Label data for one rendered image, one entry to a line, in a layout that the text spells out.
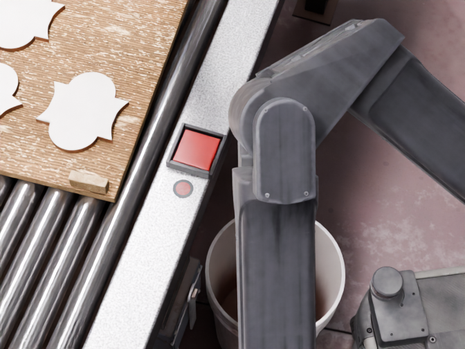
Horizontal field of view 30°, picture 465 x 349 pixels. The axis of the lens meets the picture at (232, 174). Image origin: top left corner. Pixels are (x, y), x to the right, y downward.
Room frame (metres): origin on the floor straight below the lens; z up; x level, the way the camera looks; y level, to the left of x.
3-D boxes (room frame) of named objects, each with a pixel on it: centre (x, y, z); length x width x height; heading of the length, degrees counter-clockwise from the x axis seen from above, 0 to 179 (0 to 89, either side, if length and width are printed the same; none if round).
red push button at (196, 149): (0.67, 0.06, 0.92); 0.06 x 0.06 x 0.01; 74
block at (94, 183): (0.59, 0.21, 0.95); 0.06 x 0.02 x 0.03; 78
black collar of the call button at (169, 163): (0.67, 0.06, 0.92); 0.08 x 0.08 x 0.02; 74
